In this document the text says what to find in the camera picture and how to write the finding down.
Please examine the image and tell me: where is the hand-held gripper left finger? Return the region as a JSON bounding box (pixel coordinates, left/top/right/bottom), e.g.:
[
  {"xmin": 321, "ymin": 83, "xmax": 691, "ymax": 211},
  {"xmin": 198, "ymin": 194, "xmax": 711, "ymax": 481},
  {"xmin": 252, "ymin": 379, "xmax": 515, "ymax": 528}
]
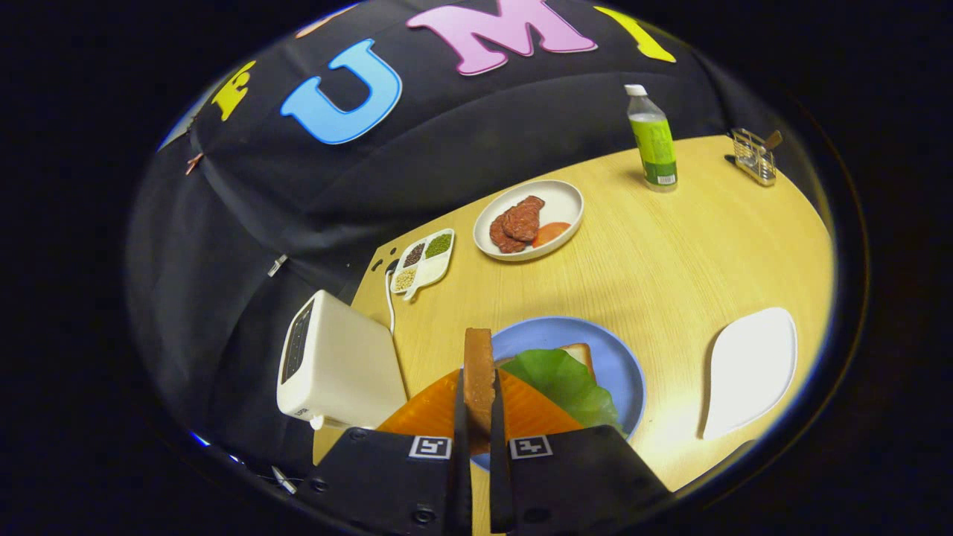
[{"xmin": 309, "ymin": 368, "xmax": 474, "ymax": 536}]

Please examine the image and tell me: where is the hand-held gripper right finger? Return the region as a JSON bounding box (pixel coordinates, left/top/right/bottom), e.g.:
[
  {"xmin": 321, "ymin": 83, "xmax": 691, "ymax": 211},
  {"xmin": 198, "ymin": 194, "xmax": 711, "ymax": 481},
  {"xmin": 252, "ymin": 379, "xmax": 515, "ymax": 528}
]
[{"xmin": 488, "ymin": 368, "xmax": 672, "ymax": 535}]

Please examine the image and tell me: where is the toasted bread slice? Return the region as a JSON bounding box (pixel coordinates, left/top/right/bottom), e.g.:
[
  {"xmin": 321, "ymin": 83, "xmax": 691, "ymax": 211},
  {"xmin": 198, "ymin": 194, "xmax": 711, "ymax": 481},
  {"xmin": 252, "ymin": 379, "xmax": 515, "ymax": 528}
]
[{"xmin": 463, "ymin": 328, "xmax": 497, "ymax": 455}]

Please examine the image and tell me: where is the green lettuce leaf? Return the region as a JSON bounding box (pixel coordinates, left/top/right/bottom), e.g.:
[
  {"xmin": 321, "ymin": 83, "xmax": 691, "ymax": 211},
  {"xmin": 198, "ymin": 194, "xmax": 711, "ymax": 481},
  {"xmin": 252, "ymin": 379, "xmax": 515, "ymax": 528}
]
[{"xmin": 497, "ymin": 348, "xmax": 622, "ymax": 433}]

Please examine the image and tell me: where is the white bread slice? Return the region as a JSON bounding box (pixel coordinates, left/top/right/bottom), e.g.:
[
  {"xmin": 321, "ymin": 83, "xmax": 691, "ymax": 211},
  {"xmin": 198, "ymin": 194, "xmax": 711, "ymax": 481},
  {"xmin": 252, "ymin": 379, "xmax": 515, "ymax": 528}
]
[{"xmin": 495, "ymin": 342, "xmax": 598, "ymax": 384}]

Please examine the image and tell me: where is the white toaster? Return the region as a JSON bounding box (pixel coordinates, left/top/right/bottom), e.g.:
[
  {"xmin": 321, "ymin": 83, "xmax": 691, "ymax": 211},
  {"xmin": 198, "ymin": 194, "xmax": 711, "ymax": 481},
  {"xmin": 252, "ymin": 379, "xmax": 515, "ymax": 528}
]
[{"xmin": 276, "ymin": 290, "xmax": 409, "ymax": 430}]

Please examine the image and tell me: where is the round blue plate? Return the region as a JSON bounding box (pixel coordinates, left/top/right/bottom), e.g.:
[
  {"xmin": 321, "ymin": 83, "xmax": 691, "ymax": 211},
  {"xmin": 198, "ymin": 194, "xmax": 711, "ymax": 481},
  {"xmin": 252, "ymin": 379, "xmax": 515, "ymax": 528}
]
[{"xmin": 471, "ymin": 316, "xmax": 646, "ymax": 473}]

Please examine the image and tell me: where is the white divided condiment dish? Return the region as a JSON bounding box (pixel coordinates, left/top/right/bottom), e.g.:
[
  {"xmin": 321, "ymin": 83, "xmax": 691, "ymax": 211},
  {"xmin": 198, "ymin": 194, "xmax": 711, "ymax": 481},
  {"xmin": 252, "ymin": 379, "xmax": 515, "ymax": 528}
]
[{"xmin": 390, "ymin": 228, "xmax": 456, "ymax": 302}]

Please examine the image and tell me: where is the brown meat piece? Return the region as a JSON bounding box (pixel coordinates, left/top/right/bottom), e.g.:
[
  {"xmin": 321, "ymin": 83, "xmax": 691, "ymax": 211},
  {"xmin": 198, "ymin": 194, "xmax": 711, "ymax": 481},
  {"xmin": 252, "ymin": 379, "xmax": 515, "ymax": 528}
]
[
  {"xmin": 503, "ymin": 195, "xmax": 546, "ymax": 243},
  {"xmin": 489, "ymin": 212, "xmax": 526, "ymax": 255}
]

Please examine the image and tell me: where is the red tomato slice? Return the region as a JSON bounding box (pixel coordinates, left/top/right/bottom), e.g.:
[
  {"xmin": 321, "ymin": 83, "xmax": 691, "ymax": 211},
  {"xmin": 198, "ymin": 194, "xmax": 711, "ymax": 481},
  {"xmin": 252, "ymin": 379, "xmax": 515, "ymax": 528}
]
[{"xmin": 532, "ymin": 221, "xmax": 572, "ymax": 249}]

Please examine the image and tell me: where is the round white plate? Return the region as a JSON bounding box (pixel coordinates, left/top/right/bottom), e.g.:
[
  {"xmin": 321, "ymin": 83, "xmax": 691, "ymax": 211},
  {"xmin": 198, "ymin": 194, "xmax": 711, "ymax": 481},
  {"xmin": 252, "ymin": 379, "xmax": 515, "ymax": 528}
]
[{"xmin": 473, "ymin": 179, "xmax": 585, "ymax": 262}]

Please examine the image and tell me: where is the green label plastic bottle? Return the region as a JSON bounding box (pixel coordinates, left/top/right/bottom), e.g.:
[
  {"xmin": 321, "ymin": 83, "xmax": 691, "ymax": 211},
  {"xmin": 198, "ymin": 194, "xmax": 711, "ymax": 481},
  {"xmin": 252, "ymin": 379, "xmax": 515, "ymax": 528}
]
[{"xmin": 624, "ymin": 83, "xmax": 679, "ymax": 193}]

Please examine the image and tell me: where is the metal wire rack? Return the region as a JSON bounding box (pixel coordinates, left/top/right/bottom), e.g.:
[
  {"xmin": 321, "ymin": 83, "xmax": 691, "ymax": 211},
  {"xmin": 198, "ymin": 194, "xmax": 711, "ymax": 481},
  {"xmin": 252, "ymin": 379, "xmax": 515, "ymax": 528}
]
[{"xmin": 724, "ymin": 128, "xmax": 784, "ymax": 187}]

